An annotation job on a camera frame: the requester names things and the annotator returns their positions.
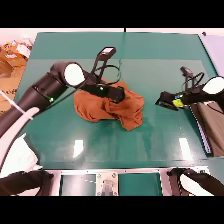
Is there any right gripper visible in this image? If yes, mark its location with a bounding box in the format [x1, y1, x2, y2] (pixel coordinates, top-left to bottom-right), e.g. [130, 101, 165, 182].
[154, 90, 184, 111]

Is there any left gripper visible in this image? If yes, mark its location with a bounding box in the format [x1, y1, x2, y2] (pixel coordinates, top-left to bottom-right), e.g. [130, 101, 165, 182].
[95, 83, 127, 104]

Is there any orange-brown shirt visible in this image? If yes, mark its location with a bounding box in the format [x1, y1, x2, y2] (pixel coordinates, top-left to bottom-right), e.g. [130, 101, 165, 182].
[73, 81, 145, 132]

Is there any dark grey garment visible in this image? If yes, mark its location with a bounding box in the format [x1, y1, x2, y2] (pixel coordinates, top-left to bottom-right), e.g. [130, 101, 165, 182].
[191, 101, 224, 158]

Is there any cardboard box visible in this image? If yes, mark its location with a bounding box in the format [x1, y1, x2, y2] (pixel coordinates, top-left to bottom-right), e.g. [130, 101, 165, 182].
[0, 39, 34, 114]

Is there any black cable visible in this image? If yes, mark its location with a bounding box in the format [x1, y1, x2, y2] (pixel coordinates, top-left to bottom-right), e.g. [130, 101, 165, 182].
[182, 71, 206, 93]
[94, 64, 122, 86]

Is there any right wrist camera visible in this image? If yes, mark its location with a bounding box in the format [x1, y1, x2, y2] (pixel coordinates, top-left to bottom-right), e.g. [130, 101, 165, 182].
[179, 66, 196, 92]

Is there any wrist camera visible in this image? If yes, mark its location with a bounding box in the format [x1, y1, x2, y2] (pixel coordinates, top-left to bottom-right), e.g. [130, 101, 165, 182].
[91, 46, 118, 80]
[179, 66, 196, 92]

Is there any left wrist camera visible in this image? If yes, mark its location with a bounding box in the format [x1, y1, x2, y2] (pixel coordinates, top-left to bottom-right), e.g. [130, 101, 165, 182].
[91, 46, 118, 80]

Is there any silver frame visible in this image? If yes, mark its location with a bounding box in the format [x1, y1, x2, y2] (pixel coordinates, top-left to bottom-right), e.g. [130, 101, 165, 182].
[42, 166, 224, 197]

